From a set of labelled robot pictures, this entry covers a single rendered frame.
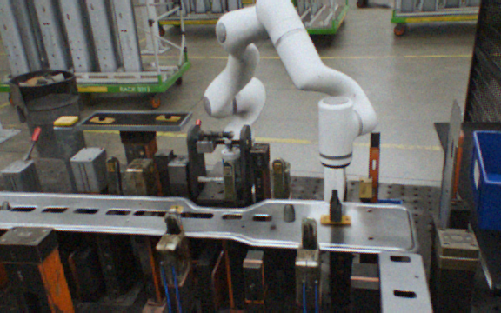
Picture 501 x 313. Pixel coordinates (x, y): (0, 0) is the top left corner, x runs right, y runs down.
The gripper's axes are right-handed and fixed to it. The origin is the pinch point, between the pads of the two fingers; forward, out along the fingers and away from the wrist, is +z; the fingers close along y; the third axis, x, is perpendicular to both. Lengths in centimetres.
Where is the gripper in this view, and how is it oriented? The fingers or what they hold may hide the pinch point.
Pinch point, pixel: (335, 211)
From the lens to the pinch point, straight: 135.4
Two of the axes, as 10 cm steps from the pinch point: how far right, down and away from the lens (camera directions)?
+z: 0.7, 9.0, 4.3
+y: -1.9, 4.4, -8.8
